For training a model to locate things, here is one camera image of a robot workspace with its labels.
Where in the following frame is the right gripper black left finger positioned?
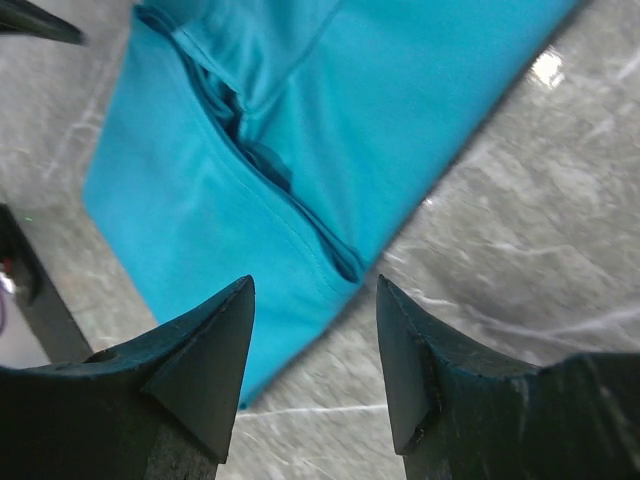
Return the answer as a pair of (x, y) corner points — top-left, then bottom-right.
(1, 276), (255, 479)

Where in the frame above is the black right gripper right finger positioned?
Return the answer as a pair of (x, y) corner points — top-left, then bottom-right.
(376, 277), (639, 479)

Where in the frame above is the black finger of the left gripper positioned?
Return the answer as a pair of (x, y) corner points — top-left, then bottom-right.
(0, 0), (86, 45)

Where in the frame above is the teal polo shirt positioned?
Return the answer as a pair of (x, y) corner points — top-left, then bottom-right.
(84, 1), (574, 407)

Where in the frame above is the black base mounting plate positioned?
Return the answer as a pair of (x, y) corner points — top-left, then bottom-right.
(1, 205), (93, 369)

